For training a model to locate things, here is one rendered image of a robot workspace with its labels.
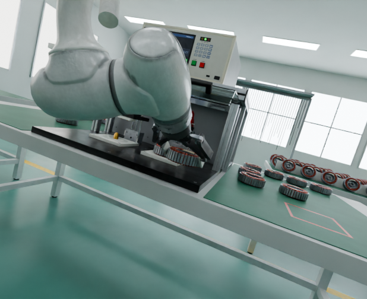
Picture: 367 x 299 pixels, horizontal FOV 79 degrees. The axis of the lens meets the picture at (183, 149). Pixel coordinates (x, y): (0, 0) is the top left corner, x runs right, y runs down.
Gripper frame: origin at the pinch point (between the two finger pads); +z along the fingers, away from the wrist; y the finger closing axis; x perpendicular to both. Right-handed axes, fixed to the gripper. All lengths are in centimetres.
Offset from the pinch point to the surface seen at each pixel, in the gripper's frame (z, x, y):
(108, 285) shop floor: 68, -56, -30
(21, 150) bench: 99, -7, -172
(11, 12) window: 160, 233, -483
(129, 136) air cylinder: 25.7, 10.3, -36.6
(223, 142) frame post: 18.3, 17.6, 7.4
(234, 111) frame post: 11.2, 28.6, 7.9
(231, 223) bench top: -3.8, -14.7, 19.5
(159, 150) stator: 10.2, 2.6, -12.7
